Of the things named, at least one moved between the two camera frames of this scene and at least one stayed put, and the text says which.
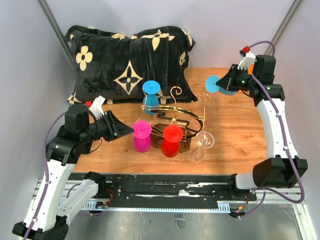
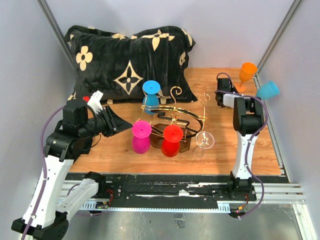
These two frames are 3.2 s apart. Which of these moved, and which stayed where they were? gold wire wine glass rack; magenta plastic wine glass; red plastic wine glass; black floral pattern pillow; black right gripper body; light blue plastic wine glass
Moved: light blue plastic wine glass; black right gripper body
Stayed: red plastic wine glass; black floral pattern pillow; gold wire wine glass rack; magenta plastic wine glass
